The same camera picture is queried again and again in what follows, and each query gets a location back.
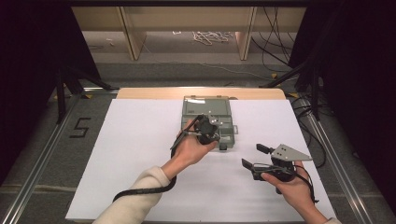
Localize hanging black cable bundle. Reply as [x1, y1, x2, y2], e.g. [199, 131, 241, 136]
[250, 6, 300, 68]

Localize white rope pile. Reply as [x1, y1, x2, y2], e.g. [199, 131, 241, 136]
[191, 30, 234, 47]

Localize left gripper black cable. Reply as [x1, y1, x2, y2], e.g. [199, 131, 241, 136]
[112, 115, 204, 203]

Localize clear plastic organizer box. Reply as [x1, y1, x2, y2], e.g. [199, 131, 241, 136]
[180, 95, 239, 152]

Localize black floor cable bundle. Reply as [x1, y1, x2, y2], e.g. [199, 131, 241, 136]
[290, 94, 328, 169]

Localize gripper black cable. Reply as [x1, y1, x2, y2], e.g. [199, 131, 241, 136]
[292, 164, 319, 205]
[112, 115, 204, 203]

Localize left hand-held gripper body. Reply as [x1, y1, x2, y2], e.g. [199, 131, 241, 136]
[194, 114, 224, 146]

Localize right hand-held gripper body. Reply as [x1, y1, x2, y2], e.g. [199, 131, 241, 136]
[251, 144, 313, 183]

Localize person's right hand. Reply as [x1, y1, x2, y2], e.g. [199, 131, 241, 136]
[261, 161, 315, 215]

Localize aluminium floor rail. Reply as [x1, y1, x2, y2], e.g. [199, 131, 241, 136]
[300, 97, 375, 224]
[0, 87, 120, 224]

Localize black tape floor number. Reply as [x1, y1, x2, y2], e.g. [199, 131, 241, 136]
[68, 117, 92, 139]

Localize white table mat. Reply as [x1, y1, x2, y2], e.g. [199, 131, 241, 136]
[64, 98, 339, 222]

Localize black metal stand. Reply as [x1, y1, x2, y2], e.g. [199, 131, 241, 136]
[55, 66, 120, 125]
[260, 60, 321, 120]

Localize person's left hand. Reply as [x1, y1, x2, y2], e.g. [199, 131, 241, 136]
[170, 119, 219, 171]

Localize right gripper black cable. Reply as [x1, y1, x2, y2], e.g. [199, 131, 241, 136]
[292, 164, 319, 205]

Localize dark curtain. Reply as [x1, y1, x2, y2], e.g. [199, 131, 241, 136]
[288, 0, 396, 216]
[0, 0, 102, 185]

